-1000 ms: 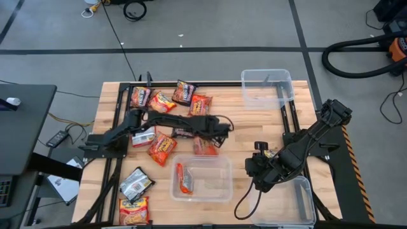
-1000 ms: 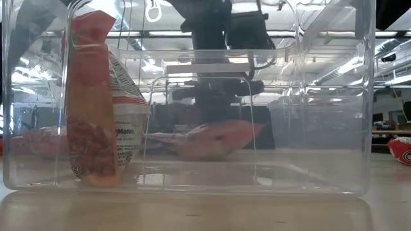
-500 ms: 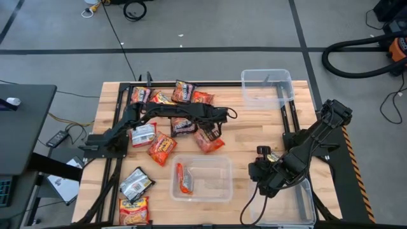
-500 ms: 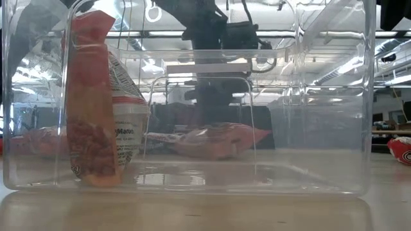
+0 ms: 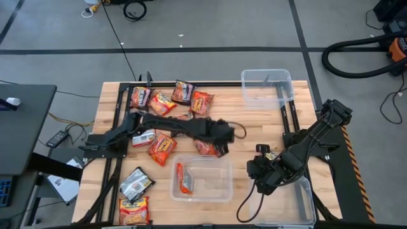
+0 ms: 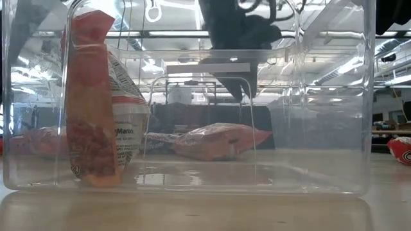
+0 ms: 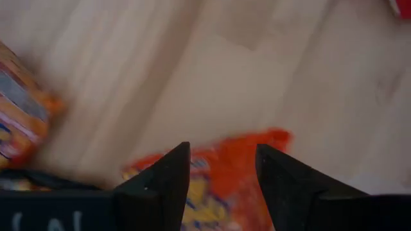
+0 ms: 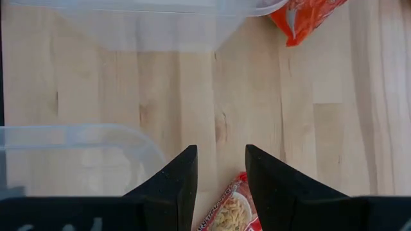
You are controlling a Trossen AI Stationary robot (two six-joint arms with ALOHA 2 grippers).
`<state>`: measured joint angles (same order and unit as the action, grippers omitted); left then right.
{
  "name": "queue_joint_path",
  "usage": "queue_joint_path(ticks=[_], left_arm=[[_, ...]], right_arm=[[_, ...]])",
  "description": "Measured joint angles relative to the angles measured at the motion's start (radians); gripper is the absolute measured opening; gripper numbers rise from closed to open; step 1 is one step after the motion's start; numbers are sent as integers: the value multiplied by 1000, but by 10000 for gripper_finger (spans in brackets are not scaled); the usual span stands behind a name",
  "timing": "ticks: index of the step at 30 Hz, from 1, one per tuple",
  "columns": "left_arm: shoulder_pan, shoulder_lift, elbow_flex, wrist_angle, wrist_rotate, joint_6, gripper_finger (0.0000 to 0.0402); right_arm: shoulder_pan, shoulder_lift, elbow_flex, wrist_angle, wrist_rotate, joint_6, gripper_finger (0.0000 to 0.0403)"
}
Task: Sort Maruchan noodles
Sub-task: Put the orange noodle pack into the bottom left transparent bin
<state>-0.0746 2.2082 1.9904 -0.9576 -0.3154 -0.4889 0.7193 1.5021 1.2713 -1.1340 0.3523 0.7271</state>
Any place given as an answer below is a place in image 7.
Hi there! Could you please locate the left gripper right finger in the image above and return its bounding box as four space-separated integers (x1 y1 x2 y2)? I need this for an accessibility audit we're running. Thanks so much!
256 143 369 231

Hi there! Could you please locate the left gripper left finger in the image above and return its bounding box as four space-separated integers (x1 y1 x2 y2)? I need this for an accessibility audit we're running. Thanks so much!
114 141 192 231

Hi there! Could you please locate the orange Maruchan ramen packet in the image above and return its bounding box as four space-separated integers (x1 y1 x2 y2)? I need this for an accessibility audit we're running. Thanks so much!
121 127 293 231
0 40 67 171

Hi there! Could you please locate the red yellow Maruchan ramen packet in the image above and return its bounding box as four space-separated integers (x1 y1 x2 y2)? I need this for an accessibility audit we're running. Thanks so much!
387 0 411 21

